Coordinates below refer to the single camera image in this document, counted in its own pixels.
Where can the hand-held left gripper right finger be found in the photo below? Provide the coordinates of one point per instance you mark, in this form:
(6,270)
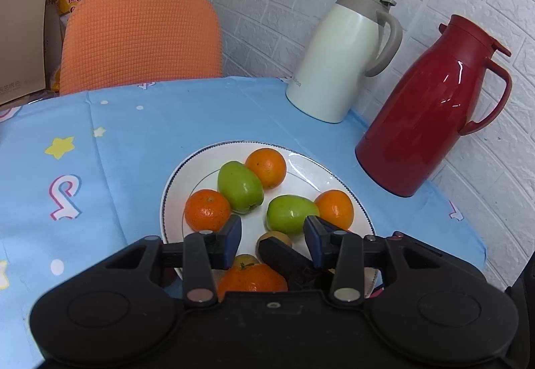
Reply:
(313,243)

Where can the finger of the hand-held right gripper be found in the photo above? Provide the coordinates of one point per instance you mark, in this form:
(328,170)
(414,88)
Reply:
(280,254)

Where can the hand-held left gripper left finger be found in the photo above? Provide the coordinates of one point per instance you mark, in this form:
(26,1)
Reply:
(232,241)

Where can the longan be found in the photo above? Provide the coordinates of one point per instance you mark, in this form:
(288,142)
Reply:
(246,260)
(276,236)

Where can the green jujube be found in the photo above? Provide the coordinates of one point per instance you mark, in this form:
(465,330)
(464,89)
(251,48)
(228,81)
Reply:
(291,213)
(240,187)

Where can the tangerine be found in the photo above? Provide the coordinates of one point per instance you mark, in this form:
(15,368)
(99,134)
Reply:
(253,283)
(207,210)

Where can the large orange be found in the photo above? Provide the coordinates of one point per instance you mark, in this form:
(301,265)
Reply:
(334,208)
(266,166)

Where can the white plate with blue rim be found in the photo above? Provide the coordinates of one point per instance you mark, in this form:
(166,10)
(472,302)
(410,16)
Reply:
(200,168)

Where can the blue cartoon print tablecloth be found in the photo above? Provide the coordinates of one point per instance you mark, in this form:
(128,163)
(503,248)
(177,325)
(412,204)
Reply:
(125,143)

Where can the red thermos jug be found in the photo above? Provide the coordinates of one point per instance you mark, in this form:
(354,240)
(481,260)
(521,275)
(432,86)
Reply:
(418,114)

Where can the white thermos jug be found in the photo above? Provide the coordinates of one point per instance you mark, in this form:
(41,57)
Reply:
(334,60)

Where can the orange mesh chair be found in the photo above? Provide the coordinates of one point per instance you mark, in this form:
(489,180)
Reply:
(142,39)

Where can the brown cardboard box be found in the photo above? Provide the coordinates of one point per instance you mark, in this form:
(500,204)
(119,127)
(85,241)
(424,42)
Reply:
(21,39)

